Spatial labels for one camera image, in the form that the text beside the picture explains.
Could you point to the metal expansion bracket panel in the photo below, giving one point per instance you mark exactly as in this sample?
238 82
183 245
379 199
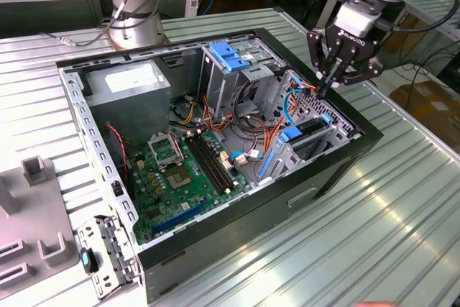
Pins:
111 249

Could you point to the large brown cardboard box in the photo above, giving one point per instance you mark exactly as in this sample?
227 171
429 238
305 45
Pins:
431 105

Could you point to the hard disk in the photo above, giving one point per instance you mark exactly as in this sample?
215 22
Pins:
289 135

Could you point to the CPU socket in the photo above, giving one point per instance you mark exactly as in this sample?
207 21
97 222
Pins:
179 178

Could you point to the black RAM slot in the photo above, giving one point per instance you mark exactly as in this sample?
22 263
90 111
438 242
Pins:
218 163
205 163
213 163
209 163

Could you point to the blue plastic drive latch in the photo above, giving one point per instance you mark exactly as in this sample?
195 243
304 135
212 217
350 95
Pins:
225 57

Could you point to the black latch with teal button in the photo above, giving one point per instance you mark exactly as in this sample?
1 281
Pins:
91 262

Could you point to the blue expansion slot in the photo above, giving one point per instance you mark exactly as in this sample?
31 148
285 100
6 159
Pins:
181 217

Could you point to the green motherboard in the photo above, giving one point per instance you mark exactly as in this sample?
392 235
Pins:
179 202

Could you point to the grey power supply unit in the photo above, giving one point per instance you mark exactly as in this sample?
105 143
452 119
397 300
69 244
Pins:
129 113

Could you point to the grey parts rack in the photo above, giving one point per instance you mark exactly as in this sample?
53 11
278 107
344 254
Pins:
36 213

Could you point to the grey metal disk bay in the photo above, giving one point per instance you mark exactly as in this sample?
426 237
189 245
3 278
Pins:
338 134

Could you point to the beige board connector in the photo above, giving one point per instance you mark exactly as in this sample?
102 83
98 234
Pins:
227 161

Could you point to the metal slat side table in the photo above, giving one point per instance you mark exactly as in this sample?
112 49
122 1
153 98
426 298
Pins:
417 12

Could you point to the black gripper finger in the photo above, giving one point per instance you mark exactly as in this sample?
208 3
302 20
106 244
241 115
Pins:
366 71
316 51

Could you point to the black open PC case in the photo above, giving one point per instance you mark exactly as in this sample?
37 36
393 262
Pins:
244 220

